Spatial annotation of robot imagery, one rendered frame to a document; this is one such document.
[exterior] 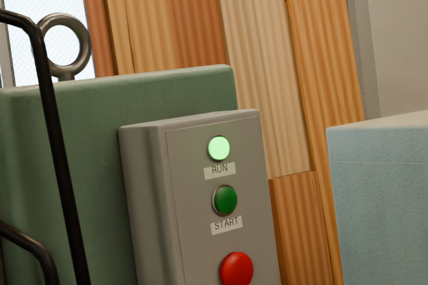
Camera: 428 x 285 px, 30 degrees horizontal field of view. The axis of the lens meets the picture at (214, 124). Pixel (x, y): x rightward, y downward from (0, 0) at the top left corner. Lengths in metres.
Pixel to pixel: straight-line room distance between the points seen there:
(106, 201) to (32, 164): 0.07
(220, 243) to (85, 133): 0.13
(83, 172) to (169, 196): 0.07
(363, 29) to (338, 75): 0.37
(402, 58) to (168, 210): 2.34
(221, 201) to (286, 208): 1.65
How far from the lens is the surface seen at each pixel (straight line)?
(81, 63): 0.74
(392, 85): 2.84
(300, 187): 2.28
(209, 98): 0.68
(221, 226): 0.61
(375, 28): 2.80
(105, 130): 0.62
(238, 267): 0.61
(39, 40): 0.57
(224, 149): 0.60
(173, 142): 0.58
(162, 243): 0.60
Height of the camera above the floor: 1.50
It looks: 3 degrees down
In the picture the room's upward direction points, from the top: 7 degrees counter-clockwise
